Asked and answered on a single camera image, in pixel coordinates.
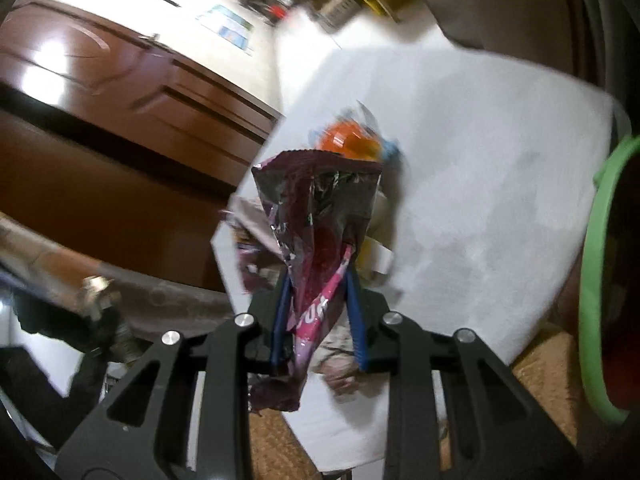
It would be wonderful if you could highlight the orange snack wrapper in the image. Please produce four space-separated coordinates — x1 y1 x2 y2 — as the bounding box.
307 102 401 163

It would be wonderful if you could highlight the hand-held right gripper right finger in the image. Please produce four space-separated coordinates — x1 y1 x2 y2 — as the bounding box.
345 260 583 480

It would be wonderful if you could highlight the brown wooden door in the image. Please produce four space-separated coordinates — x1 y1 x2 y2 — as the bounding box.
0 0 286 191

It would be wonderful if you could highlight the wall poster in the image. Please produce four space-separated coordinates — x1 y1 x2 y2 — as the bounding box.
197 4 256 53

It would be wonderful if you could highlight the cardboard box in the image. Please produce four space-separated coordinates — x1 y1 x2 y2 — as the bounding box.
321 0 360 30

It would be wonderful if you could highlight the purple and white wrapper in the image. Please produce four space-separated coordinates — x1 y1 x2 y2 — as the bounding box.
220 195 291 296

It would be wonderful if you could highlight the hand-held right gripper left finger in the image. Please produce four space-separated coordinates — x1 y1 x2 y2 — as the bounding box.
55 275 293 480

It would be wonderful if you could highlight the white and yellow wrapper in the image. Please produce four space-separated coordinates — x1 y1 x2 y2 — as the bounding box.
360 190 397 281

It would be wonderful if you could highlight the pale crumpled wrapper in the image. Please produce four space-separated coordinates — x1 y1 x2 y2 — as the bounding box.
310 330 362 397

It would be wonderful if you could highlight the purple snack wrapper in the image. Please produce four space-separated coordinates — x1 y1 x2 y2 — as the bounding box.
251 150 383 411

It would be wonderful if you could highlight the green-rimmed bin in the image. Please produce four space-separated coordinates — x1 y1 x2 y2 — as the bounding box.
577 135 640 426

